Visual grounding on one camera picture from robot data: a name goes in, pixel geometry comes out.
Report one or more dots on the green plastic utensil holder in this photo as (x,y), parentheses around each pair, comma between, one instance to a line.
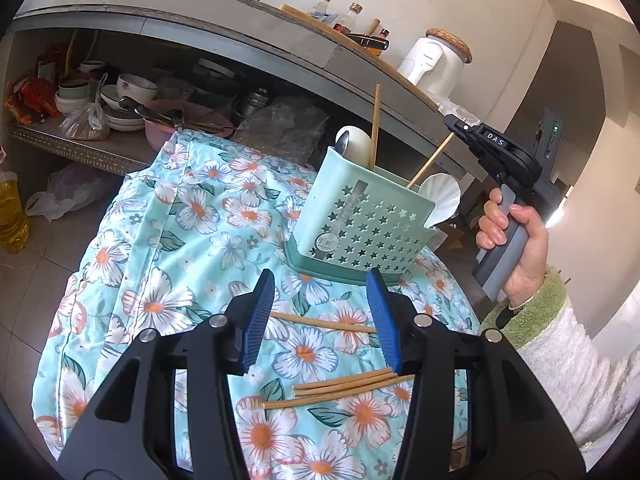
(370,230)

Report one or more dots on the metal spoon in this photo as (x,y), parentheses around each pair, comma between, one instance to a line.
(342,142)

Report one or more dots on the clear plastic bag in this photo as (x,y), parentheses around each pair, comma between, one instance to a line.
(457,112)

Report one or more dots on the cooking oil bottle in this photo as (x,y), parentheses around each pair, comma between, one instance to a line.
(12,210)

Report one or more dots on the crumpled clear plastic sheet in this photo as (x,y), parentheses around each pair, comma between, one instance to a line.
(285,130)

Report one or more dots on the pink basin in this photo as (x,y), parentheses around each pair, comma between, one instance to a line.
(170,135)

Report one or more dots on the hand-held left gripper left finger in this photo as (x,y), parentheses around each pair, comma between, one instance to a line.
(257,320)

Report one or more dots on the grey concrete counter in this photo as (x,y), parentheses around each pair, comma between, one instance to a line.
(200,25)

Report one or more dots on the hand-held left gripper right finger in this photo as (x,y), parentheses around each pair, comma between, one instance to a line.
(382,320)

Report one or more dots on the floral blue blanket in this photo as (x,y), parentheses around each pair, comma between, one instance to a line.
(200,240)

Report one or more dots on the person's right forearm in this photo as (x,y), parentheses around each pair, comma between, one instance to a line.
(560,360)

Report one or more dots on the white plastic bag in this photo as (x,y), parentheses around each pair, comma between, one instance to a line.
(65,192)

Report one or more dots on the plastic bag with brown contents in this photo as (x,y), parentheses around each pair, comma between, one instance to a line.
(85,122)

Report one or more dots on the clear bottle yellow cap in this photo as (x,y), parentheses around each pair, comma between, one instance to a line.
(321,7)

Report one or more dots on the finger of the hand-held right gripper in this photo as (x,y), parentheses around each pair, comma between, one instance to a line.
(462,127)

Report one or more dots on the stack of white plates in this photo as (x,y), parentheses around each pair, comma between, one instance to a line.
(122,117)

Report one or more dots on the round black lid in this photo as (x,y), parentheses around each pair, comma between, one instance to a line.
(212,75)

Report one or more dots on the red snack packets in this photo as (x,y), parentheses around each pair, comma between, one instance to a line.
(35,97)

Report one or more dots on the woven round lid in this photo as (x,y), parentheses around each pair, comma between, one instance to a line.
(450,40)

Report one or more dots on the green bowl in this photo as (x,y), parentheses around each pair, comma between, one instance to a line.
(72,97)

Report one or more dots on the white shell-shaped rice scoop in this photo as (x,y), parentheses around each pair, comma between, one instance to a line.
(442,192)

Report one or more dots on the white plastic spoon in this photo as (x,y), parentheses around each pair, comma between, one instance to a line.
(360,145)

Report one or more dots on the floral white bowl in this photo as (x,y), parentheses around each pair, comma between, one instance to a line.
(137,87)

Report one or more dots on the steel pots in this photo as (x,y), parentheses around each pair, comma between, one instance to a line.
(255,102)

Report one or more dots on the person's right hand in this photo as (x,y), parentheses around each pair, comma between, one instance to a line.
(532,250)

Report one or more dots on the wooden rolling pin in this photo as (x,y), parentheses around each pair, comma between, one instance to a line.
(373,26)

